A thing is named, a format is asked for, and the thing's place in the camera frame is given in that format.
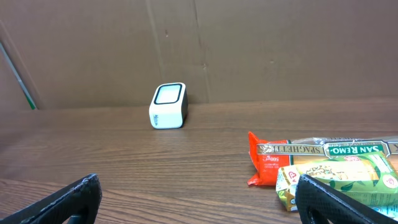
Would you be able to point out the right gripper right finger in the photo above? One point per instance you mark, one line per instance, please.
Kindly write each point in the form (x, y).
(318, 203)

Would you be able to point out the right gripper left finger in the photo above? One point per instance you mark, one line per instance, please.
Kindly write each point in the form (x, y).
(78, 202)

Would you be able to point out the green snack packet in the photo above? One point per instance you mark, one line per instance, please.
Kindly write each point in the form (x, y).
(368, 178)

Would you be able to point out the red spaghetti packet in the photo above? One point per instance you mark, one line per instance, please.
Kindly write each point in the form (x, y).
(268, 156)

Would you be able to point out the teal white packet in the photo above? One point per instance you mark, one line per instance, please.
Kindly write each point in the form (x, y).
(390, 211)

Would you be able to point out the white barcode scanner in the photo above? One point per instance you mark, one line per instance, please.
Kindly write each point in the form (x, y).
(169, 106)

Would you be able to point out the cardboard box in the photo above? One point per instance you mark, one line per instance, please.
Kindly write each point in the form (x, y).
(76, 54)

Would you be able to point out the thin white green pole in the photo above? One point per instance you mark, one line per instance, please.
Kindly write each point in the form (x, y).
(18, 78)

